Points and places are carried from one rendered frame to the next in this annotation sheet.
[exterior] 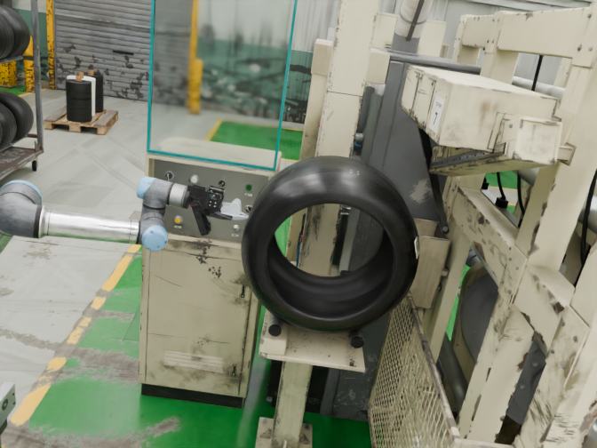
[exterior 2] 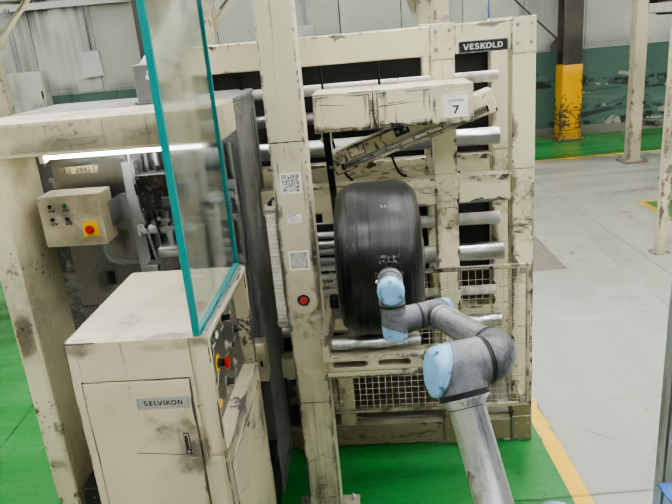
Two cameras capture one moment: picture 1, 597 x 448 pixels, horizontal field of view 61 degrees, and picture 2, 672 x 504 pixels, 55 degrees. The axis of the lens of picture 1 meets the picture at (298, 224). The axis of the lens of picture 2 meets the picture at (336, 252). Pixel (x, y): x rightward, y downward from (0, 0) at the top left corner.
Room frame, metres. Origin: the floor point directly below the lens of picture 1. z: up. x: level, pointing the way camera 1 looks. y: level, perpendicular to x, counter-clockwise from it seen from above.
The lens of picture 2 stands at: (1.54, 2.22, 2.00)
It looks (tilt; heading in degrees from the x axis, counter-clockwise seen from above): 19 degrees down; 275
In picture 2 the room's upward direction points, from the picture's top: 5 degrees counter-clockwise
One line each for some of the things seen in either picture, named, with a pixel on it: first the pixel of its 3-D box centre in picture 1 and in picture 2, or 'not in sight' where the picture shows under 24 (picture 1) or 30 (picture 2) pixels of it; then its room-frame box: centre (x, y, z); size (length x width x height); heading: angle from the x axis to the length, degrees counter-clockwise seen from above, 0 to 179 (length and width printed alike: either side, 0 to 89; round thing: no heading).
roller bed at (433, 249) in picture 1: (417, 261); (321, 260); (1.85, -0.49, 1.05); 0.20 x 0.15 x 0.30; 1
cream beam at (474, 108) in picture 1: (461, 104); (392, 105); (1.50, -0.41, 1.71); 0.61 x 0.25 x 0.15; 1
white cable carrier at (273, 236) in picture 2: not in sight; (278, 266); (1.96, -0.06, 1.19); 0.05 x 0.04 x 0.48; 91
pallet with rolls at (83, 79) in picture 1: (83, 99); not in sight; (7.57, 3.47, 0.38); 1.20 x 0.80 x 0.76; 13
